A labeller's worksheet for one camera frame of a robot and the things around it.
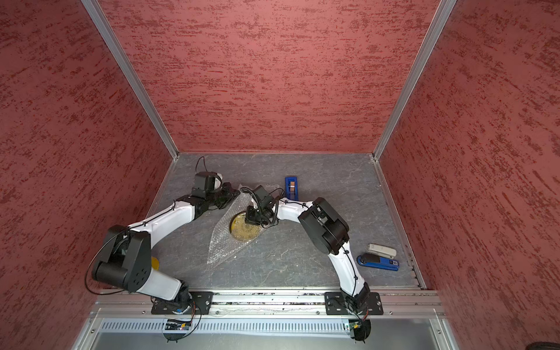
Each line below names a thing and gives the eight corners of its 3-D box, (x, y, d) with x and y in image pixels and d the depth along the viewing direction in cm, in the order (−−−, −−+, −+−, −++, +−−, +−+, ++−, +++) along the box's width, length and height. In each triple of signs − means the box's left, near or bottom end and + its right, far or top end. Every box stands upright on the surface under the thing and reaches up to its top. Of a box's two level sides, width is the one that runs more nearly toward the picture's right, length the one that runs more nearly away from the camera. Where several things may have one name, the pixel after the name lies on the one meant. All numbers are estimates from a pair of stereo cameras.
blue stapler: (357, 266, 85) (361, 262, 81) (356, 255, 88) (360, 250, 83) (396, 271, 84) (402, 267, 80) (394, 260, 87) (399, 255, 82)
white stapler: (367, 254, 88) (370, 251, 85) (367, 246, 90) (370, 242, 87) (392, 260, 86) (396, 257, 83) (392, 251, 89) (396, 248, 85)
